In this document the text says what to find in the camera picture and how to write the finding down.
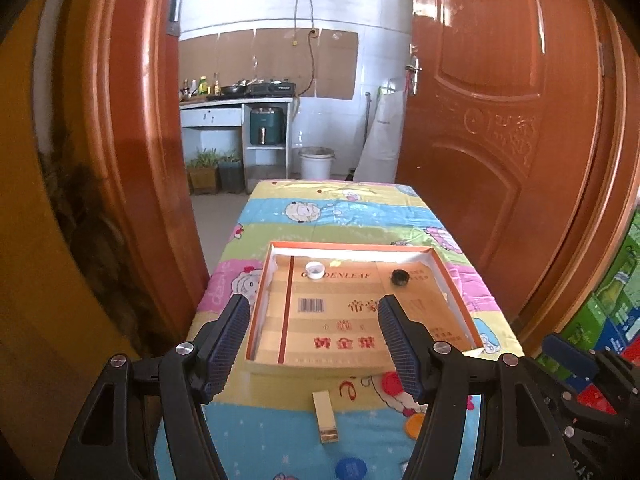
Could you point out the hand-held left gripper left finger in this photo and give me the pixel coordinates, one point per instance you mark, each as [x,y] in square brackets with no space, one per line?
[227,346]

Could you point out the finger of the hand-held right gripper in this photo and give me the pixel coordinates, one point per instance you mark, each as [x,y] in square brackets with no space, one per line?
[570,356]

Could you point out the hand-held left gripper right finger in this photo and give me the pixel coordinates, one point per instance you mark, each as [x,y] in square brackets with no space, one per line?
[400,351]

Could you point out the shallow cardboard box tray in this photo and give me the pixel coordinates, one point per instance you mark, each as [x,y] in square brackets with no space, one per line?
[345,327]

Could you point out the orange bottle cap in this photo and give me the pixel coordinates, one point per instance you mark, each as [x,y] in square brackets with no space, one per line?
[416,427]

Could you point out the blue bottle cap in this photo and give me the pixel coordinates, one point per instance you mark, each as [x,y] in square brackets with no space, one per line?
[351,469]

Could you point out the stack of green crates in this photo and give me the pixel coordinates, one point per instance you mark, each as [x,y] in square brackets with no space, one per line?
[617,300]

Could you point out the black bottle cap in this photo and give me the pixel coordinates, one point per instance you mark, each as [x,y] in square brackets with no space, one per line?
[400,277]

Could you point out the gold rectangular bar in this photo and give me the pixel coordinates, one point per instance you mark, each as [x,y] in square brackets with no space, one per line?
[325,417]

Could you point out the white bottle cap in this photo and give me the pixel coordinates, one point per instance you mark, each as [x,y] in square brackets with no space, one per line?
[315,270]

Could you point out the cartoon printed blanket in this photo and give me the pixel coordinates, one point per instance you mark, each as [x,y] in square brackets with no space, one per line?
[325,210]

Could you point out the potted plant brown pot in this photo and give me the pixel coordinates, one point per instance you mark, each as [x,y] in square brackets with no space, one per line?
[202,180]

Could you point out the potted plant dark pot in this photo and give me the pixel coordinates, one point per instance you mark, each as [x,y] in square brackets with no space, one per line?
[231,177]

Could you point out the white plastic bucket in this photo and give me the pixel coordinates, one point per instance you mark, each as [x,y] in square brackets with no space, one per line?
[316,165]

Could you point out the white leaning bag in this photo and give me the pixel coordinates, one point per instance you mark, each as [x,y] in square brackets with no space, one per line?
[382,135]

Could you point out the green air fryer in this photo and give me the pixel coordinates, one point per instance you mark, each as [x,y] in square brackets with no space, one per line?
[267,127]

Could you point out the white kitchen counter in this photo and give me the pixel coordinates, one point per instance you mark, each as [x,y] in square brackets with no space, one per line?
[215,117]

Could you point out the brown wooden door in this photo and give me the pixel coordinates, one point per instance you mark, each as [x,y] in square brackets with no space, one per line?
[480,135]

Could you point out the black wok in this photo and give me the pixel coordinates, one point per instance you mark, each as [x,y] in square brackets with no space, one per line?
[234,89]

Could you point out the yellow green bottle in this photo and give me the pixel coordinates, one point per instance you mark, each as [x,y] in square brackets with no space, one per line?
[203,87]

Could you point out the black gas stove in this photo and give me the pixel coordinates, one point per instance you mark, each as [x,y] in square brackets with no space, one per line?
[272,89]

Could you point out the metal door hinge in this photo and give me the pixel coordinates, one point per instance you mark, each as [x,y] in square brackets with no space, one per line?
[607,57]

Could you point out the metal lock strike plate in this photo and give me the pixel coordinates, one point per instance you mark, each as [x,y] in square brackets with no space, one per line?
[174,10]

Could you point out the wooden door frame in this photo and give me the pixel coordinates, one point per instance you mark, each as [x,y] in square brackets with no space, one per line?
[135,135]

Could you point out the cardboard wall sheet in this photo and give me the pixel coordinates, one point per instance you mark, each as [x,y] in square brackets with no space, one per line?
[280,57]

